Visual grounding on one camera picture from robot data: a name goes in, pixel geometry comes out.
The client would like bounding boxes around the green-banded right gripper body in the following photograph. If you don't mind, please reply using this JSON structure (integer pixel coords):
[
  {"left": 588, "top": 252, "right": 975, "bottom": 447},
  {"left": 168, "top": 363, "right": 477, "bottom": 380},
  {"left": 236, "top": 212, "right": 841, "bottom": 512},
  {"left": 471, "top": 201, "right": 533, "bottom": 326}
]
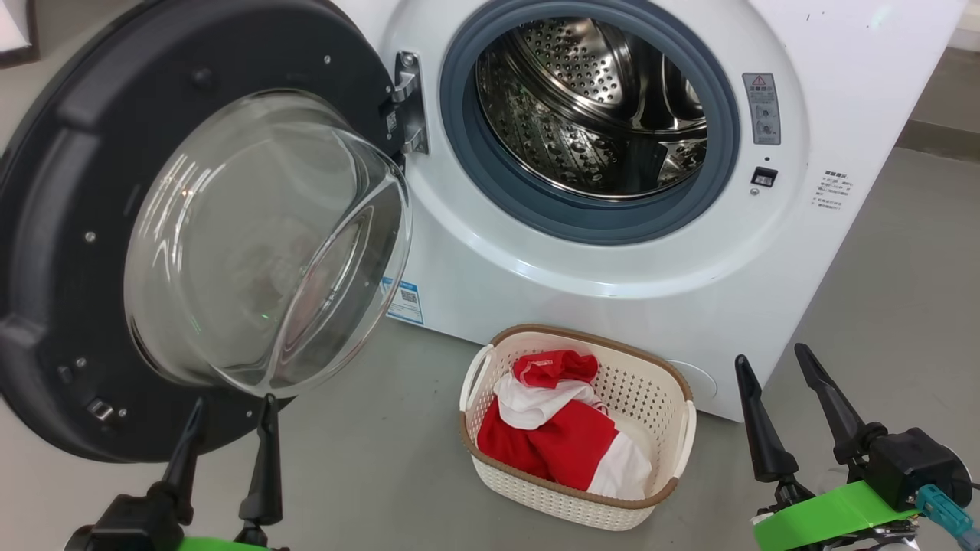
[{"left": 752, "top": 476, "right": 921, "bottom": 551}]

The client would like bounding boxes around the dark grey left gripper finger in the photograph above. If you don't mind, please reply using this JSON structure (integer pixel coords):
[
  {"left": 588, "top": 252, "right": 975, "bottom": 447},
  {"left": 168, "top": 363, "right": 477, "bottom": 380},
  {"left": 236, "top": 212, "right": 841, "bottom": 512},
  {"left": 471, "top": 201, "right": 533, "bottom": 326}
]
[
  {"left": 237, "top": 393, "right": 284, "bottom": 529},
  {"left": 148, "top": 396, "right": 207, "bottom": 527}
]

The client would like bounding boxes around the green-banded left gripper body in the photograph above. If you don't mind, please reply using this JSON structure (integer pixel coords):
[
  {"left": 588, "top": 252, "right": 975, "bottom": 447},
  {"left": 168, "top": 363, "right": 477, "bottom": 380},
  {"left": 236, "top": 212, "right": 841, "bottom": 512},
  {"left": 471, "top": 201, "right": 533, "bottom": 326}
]
[{"left": 178, "top": 536, "right": 290, "bottom": 551}]

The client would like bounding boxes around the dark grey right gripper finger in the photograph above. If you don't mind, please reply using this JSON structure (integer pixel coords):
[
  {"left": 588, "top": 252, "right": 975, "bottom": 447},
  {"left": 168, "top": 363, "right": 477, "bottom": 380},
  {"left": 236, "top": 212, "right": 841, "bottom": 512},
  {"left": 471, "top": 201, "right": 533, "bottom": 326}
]
[
  {"left": 794, "top": 342, "right": 887, "bottom": 466},
  {"left": 734, "top": 354, "right": 800, "bottom": 484}
]

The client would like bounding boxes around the red and white garment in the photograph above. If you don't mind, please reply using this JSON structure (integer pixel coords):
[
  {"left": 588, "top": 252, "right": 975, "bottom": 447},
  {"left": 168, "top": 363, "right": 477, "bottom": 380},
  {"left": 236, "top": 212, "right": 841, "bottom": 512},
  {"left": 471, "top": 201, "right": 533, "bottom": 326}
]
[{"left": 476, "top": 350, "right": 653, "bottom": 500}]

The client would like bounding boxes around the black round glass washer door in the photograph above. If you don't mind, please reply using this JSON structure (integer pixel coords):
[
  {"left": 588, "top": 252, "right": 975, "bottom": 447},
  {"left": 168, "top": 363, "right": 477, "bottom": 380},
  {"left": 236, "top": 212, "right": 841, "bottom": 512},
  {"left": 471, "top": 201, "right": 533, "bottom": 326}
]
[{"left": 0, "top": 0, "right": 414, "bottom": 464}]

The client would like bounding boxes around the cream perforated basket brown rim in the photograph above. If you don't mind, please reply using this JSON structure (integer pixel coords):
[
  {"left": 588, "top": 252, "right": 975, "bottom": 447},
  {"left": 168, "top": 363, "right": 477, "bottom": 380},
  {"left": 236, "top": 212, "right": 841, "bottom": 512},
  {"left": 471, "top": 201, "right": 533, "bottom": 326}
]
[{"left": 459, "top": 324, "right": 697, "bottom": 531}]

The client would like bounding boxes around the white front-load washing machine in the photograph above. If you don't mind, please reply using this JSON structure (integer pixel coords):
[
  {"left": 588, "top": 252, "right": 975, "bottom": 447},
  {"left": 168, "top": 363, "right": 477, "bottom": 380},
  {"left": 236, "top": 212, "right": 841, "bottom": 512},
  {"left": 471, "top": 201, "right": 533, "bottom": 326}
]
[{"left": 329, "top": 0, "right": 969, "bottom": 422}]

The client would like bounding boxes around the grey rubber door gasket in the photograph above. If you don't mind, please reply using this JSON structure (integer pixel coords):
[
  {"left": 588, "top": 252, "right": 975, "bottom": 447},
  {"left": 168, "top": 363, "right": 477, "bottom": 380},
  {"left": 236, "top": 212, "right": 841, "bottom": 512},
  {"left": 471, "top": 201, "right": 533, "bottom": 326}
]
[{"left": 439, "top": 0, "right": 741, "bottom": 246}]

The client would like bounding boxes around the stainless steel washing machine drum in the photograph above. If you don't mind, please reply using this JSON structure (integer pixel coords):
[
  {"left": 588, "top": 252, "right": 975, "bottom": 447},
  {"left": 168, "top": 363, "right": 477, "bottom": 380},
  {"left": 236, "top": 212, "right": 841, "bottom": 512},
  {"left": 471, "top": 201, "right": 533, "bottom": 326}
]
[{"left": 476, "top": 17, "right": 709, "bottom": 201}]

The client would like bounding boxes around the metal door hinge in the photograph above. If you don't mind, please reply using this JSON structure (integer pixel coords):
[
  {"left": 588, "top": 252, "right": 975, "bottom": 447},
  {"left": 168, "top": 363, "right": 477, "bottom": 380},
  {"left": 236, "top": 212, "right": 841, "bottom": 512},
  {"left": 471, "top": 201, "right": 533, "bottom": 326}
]
[{"left": 390, "top": 51, "right": 430, "bottom": 158}]

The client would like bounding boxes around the round drain filter cover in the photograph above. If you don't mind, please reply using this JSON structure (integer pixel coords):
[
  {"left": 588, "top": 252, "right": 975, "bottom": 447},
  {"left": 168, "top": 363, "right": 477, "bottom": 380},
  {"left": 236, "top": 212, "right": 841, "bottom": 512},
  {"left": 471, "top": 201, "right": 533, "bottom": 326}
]
[{"left": 666, "top": 360, "right": 718, "bottom": 403}]

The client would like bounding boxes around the small printed text label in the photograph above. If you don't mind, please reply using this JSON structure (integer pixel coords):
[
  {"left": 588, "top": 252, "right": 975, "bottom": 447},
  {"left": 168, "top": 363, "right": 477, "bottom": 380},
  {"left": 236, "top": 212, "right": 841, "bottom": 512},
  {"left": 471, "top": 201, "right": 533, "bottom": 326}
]
[{"left": 812, "top": 170, "right": 852, "bottom": 211}]

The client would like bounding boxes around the blue energy label sticker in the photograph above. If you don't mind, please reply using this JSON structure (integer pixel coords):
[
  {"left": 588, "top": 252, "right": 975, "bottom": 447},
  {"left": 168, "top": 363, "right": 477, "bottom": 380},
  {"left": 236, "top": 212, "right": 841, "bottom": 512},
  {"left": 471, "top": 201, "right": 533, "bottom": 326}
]
[{"left": 383, "top": 277, "right": 424, "bottom": 326}]

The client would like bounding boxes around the grey warning sticker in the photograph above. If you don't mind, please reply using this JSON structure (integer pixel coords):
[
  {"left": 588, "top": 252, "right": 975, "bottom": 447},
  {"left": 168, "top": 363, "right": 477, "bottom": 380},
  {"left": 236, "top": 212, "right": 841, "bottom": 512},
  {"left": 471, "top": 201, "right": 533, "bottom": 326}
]
[{"left": 743, "top": 73, "right": 782, "bottom": 146}]

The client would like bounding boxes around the teal cable connector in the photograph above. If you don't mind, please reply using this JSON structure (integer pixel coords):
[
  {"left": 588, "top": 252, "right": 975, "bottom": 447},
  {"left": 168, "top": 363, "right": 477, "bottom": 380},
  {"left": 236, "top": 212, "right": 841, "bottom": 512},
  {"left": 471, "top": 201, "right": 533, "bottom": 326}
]
[{"left": 915, "top": 484, "right": 980, "bottom": 548}]

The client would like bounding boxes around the white board dark frame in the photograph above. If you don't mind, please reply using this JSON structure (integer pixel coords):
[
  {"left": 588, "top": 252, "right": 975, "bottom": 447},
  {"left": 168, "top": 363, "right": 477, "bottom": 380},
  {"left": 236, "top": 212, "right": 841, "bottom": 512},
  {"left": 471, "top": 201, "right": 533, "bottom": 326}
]
[{"left": 0, "top": 0, "right": 39, "bottom": 70}]

